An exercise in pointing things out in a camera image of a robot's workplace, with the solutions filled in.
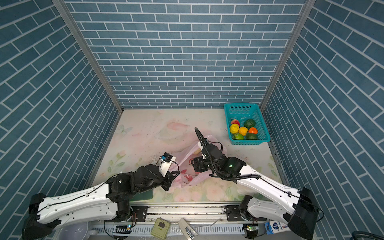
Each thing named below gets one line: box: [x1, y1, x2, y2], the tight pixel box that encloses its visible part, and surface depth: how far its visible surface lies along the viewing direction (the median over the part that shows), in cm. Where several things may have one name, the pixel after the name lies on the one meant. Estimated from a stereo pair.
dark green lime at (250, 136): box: [246, 133, 258, 140], surface depth 103 cm
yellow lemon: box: [230, 123, 240, 134], surface depth 104 cm
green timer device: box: [151, 218, 171, 240], surface depth 70 cm
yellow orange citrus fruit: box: [238, 126, 248, 136], surface depth 104 cm
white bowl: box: [59, 221, 89, 240], surface depth 69 cm
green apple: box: [232, 133, 244, 140], surface depth 100 cm
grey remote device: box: [178, 218, 198, 240], surface depth 69 cm
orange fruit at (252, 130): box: [248, 127, 258, 135], surface depth 105 cm
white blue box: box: [264, 220, 290, 235], surface depth 71 cm
